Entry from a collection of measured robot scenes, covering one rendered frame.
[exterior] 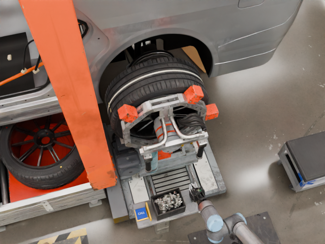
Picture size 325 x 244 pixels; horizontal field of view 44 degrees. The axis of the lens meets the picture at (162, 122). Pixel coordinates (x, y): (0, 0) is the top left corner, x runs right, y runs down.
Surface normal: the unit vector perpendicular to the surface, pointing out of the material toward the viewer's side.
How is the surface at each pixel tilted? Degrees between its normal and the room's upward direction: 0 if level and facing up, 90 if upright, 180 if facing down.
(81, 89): 90
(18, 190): 0
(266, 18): 90
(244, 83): 0
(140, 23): 90
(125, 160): 0
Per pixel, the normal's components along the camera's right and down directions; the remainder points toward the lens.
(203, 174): 0.01, -0.50
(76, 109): 0.28, 0.84
